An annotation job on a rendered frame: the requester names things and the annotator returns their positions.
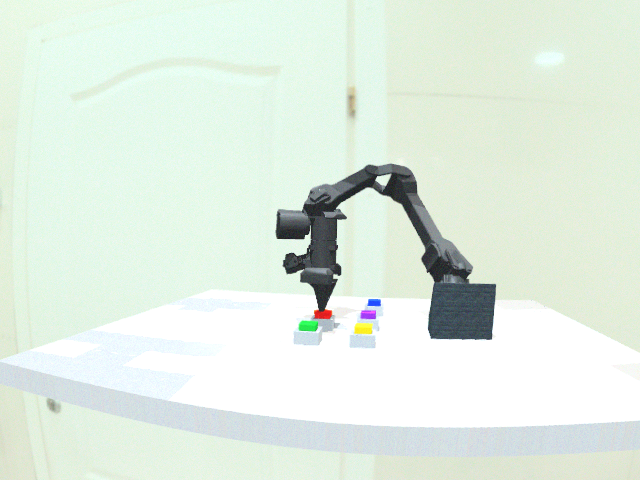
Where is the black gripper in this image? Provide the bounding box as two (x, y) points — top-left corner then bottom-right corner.
(300, 240), (342, 312)

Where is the blue button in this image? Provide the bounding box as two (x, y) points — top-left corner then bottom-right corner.
(364, 299), (384, 316)

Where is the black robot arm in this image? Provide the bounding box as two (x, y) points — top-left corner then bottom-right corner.
(275, 163), (473, 284)

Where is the green button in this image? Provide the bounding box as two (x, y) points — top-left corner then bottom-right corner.
(294, 321), (323, 346)

